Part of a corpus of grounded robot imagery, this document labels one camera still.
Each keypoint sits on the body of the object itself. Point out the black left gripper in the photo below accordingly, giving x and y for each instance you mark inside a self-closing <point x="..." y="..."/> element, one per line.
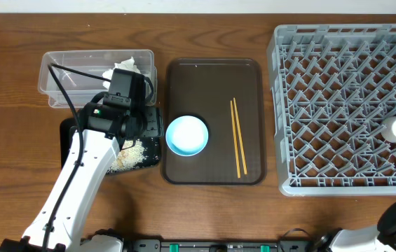
<point x="146" y="114"/>

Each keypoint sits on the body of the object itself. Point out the clear plastic waste bin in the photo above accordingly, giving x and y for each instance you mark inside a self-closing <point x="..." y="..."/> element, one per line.
<point x="81" y="89"/>

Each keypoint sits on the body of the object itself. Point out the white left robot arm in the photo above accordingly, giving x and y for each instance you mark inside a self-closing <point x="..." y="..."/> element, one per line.
<point x="59" y="225"/>

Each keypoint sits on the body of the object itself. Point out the black plastic tray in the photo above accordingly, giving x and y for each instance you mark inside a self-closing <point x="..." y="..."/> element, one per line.
<point x="148" y="154"/>

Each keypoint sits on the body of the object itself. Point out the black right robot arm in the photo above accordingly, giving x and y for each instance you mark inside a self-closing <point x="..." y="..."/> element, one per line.
<point x="376" y="238"/>

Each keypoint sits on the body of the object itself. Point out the light blue bowl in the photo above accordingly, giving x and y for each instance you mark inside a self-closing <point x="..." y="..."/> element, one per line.
<point x="187" y="136"/>

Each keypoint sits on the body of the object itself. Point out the grey dishwasher rack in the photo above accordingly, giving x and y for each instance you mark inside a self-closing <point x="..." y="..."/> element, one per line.
<point x="332" y="86"/>

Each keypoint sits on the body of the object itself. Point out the brown serving tray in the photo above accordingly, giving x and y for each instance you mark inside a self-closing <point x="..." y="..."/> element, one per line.
<point x="204" y="88"/>

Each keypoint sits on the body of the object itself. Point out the wooden chopstick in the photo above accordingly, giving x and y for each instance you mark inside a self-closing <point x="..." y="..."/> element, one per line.
<point x="235" y="143"/>
<point x="239" y="139"/>

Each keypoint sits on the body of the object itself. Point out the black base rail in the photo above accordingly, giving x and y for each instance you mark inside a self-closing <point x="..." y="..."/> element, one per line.
<point x="154" y="245"/>

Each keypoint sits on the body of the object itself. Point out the white tissue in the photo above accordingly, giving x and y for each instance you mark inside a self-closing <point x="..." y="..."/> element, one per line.
<point x="128" y="65"/>

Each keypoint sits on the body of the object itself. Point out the rice grains pile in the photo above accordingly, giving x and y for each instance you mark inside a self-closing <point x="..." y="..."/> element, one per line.
<point x="130" y="157"/>

